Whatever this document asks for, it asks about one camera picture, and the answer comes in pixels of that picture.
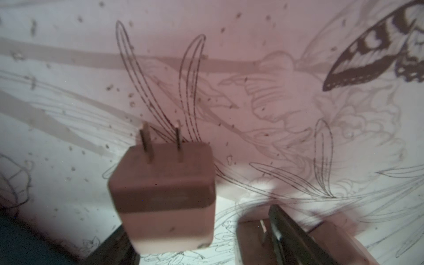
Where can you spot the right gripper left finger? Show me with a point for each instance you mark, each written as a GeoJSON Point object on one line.
{"type": "Point", "coordinates": [115, 250]}

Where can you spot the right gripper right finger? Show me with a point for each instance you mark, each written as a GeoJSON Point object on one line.
{"type": "Point", "coordinates": [291, 244]}

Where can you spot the pink plug two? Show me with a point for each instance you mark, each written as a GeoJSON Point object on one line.
{"type": "Point", "coordinates": [254, 244]}

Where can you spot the pink plug three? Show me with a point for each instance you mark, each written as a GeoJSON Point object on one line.
{"type": "Point", "coordinates": [340, 245]}

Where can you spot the pink plug one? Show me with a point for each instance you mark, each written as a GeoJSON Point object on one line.
{"type": "Point", "coordinates": [165, 194]}

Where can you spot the dark teal storage tray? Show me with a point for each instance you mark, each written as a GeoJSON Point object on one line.
{"type": "Point", "coordinates": [21, 247]}

